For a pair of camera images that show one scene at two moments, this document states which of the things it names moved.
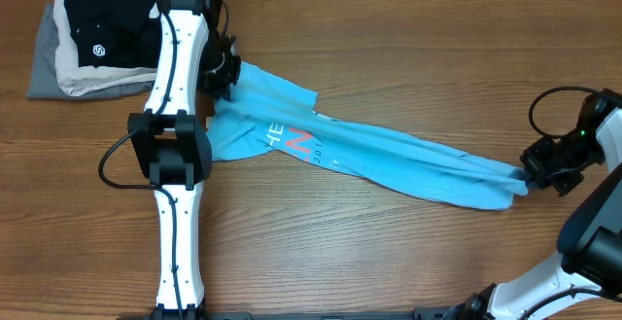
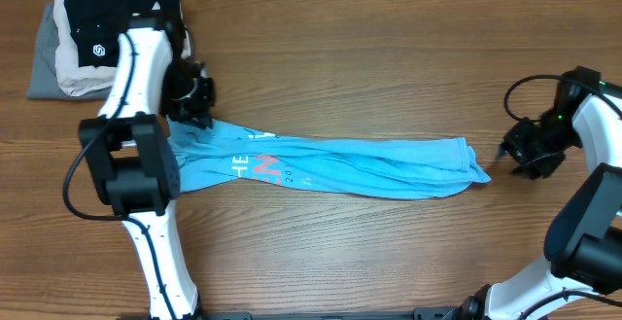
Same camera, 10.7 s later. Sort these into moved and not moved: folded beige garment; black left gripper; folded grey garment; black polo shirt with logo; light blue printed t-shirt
Moved: black left gripper; light blue printed t-shirt
Not moved: black polo shirt with logo; folded grey garment; folded beige garment
